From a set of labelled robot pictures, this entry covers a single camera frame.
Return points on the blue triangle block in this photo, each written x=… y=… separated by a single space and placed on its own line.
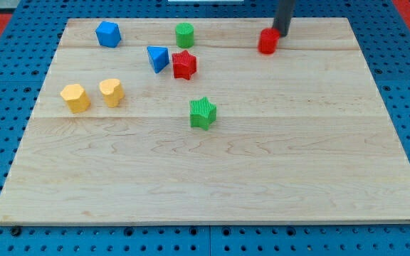
x=158 y=57

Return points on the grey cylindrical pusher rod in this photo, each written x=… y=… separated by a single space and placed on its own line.
x=283 y=15

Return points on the green star block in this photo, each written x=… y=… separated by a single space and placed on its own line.
x=202 y=113

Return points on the red cylinder block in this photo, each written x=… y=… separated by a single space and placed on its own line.
x=268 y=40

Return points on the blue cube block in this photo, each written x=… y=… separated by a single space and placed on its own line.
x=108 y=34

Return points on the red star block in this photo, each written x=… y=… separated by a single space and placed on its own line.
x=184 y=65

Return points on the yellow hexagon block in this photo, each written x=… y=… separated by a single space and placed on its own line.
x=75 y=97

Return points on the yellow heart block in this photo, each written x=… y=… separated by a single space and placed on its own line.
x=112 y=91

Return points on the green cylinder block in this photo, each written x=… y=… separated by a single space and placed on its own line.
x=184 y=33

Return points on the wooden board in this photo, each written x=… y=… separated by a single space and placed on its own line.
x=301 y=137

